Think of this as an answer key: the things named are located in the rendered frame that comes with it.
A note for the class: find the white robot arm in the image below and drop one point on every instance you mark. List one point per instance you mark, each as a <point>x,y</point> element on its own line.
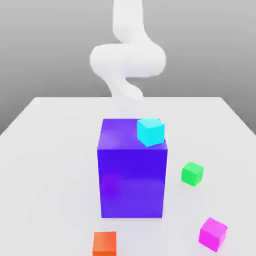
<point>128,60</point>

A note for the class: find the small cyan cube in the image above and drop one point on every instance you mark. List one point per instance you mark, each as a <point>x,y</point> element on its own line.
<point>150,132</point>

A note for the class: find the large purple box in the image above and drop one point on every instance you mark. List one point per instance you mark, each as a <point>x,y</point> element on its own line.
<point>131,180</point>

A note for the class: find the small magenta cube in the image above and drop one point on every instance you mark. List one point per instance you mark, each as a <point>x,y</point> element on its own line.
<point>213,234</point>

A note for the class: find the small orange cube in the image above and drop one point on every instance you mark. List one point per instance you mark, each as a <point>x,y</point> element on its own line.
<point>104,243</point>

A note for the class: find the small green cube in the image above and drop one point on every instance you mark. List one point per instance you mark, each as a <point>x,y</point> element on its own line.
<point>192,174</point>

